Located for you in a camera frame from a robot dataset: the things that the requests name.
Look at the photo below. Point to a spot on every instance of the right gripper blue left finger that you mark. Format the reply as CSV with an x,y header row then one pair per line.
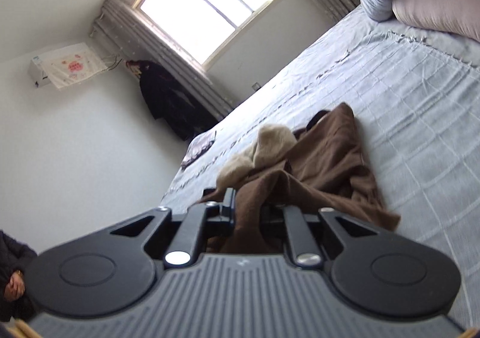
x,y
202,222

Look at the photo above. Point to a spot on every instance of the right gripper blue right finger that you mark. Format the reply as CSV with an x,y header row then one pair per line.
x,y
287,223

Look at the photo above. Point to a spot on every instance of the brown coat with fur collar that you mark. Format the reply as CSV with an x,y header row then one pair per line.
x,y
322,165

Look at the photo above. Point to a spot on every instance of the small folded patterned cloth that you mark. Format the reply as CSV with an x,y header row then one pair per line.
x,y
197,147

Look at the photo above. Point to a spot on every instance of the grey striped bedspread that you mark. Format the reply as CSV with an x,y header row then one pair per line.
x,y
415,97

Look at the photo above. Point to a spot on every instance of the person in dark jacket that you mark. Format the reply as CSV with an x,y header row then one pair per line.
x,y
15,258

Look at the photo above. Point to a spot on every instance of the left grey curtain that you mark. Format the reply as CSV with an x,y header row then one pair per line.
x,y
126,32

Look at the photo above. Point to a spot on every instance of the pink folded duvet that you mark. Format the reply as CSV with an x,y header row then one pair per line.
x,y
459,17

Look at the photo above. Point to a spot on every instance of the dark clothes hanging on wall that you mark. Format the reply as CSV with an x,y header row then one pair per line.
x,y
167,99

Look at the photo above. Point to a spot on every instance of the covered wall air conditioner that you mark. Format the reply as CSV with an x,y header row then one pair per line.
x,y
66,66

